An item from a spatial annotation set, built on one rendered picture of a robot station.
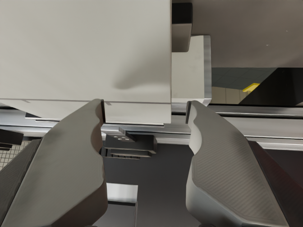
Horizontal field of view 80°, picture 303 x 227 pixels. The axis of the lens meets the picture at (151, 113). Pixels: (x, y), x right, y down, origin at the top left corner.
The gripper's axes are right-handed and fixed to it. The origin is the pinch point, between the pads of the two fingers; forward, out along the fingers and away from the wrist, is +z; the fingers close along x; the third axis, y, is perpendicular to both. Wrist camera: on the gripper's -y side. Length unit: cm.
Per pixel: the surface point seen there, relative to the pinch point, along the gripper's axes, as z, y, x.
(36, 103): 6.2, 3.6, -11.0
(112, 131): 13.4, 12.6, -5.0
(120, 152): 22.5, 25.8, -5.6
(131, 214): 1.8, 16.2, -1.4
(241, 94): 209, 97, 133
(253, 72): 183, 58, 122
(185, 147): 44, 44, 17
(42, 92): 3.7, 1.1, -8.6
